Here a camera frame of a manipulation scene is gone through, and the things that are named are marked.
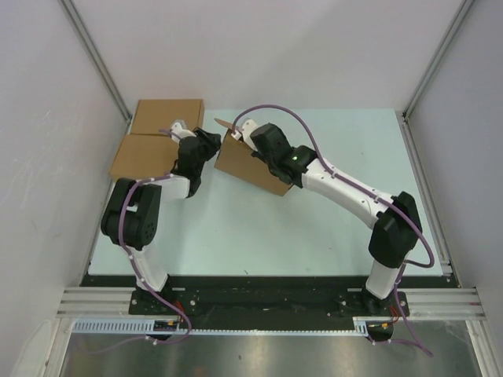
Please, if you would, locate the cardboard box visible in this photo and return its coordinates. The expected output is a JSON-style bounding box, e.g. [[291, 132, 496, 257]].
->
[[109, 134, 178, 181], [130, 99, 204, 135], [215, 118, 292, 196]]

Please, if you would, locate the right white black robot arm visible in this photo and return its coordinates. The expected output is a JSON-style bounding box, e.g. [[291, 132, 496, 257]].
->
[[242, 120, 422, 315]]

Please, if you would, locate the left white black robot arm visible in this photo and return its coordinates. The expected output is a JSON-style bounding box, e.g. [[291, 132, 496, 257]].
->
[[101, 120, 222, 314]]

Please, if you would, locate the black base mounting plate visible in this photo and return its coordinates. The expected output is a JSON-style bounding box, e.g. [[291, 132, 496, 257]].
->
[[80, 274, 461, 317]]

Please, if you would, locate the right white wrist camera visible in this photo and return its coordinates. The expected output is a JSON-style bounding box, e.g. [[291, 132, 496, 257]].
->
[[231, 119, 259, 151]]

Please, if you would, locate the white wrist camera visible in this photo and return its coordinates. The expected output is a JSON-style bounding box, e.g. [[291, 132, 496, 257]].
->
[[168, 119, 196, 143], [231, 119, 259, 151]]

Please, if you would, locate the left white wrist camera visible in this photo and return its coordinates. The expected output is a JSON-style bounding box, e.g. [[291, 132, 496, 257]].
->
[[168, 119, 196, 143]]

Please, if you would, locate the left aluminium frame post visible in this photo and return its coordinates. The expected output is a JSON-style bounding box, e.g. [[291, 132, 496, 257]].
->
[[58, 0, 132, 123]]

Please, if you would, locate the aluminium frame post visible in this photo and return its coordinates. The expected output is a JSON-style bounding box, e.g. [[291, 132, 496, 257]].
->
[[58, 0, 132, 123], [402, 0, 478, 122]]

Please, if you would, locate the white slotted cable duct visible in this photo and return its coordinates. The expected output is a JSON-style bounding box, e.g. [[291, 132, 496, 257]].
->
[[73, 316, 392, 336]]

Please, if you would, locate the right aluminium frame post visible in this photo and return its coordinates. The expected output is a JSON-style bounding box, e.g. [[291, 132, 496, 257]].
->
[[402, 0, 478, 122]]

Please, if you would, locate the aluminium front rail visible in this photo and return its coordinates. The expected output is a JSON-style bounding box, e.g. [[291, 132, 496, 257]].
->
[[57, 287, 486, 320]]

